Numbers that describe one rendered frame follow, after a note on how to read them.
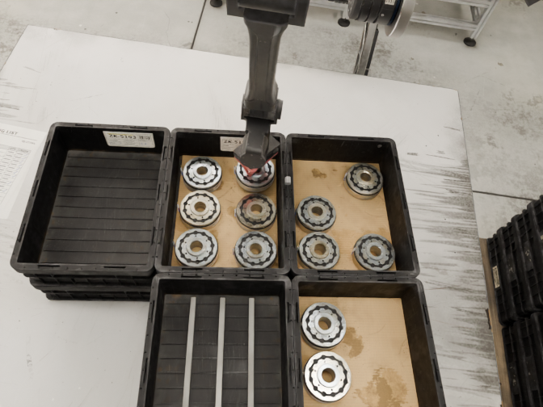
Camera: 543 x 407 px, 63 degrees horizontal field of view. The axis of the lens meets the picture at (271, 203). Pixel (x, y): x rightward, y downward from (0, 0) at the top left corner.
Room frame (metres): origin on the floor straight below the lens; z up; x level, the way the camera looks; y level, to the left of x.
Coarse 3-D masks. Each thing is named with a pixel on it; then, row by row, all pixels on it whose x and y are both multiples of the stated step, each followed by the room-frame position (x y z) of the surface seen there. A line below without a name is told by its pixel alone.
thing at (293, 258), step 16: (288, 144) 0.73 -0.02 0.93; (288, 160) 0.68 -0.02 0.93; (288, 176) 0.63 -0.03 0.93; (400, 176) 0.69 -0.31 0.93; (288, 192) 0.58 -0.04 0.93; (400, 192) 0.64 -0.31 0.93; (288, 208) 0.53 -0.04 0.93; (416, 256) 0.47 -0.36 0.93; (304, 272) 0.38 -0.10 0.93; (320, 272) 0.39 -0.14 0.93; (352, 272) 0.40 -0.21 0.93; (368, 272) 0.41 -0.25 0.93; (384, 272) 0.42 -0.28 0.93; (400, 272) 0.42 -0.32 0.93; (416, 272) 0.43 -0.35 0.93
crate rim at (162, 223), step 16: (176, 128) 0.71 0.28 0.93; (192, 128) 0.72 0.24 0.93; (160, 224) 0.43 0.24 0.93; (288, 224) 0.49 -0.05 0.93; (160, 240) 0.39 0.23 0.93; (288, 240) 0.45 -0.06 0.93; (160, 256) 0.35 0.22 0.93; (288, 256) 0.41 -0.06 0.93; (160, 272) 0.32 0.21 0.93; (176, 272) 0.33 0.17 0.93; (192, 272) 0.33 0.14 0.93; (208, 272) 0.34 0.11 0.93; (224, 272) 0.35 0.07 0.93; (240, 272) 0.35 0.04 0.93; (256, 272) 0.36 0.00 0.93; (272, 272) 0.37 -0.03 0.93; (288, 272) 0.38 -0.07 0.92
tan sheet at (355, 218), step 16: (304, 176) 0.70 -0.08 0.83; (320, 176) 0.71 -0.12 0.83; (336, 176) 0.72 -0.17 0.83; (304, 192) 0.65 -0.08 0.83; (320, 192) 0.66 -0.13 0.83; (336, 192) 0.67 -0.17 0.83; (336, 208) 0.62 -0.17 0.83; (352, 208) 0.63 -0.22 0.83; (368, 208) 0.64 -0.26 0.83; (384, 208) 0.65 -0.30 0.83; (336, 224) 0.57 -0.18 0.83; (352, 224) 0.58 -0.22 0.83; (368, 224) 0.59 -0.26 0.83; (384, 224) 0.60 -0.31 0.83; (336, 240) 0.53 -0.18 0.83; (352, 240) 0.54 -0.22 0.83
